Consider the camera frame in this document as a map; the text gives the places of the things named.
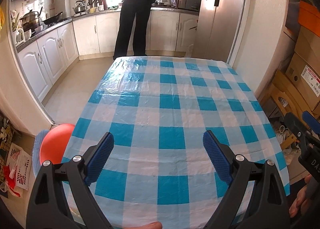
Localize person in dark clothes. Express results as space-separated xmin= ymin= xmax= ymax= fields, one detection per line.
xmin=113 ymin=0 xmax=156 ymax=59

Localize yellow hanging towel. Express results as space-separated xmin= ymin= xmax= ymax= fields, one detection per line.
xmin=0 ymin=7 xmax=5 ymax=31

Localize right hand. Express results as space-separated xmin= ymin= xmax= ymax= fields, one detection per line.
xmin=289 ymin=174 xmax=312 ymax=218

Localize blue checkered tablecloth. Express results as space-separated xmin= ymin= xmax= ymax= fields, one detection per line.
xmin=63 ymin=57 xmax=290 ymax=228

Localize black frying pan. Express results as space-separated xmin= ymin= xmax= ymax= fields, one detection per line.
xmin=43 ymin=12 xmax=63 ymax=26

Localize left hand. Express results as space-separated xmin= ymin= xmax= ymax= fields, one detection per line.
xmin=124 ymin=221 xmax=163 ymax=229

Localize cardboard boxes stack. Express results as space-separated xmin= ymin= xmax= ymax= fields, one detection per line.
xmin=260 ymin=1 xmax=319 ymax=120

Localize white laundry basket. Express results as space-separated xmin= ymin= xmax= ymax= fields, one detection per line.
xmin=5 ymin=143 xmax=31 ymax=196

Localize steel cooking pot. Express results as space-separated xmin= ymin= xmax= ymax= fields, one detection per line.
xmin=20 ymin=10 xmax=40 ymax=32

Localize white kitchen cabinets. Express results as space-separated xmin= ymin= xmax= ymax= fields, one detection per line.
xmin=17 ymin=8 xmax=199 ymax=102

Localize steel kettle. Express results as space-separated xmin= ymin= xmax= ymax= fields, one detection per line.
xmin=73 ymin=0 xmax=86 ymax=14

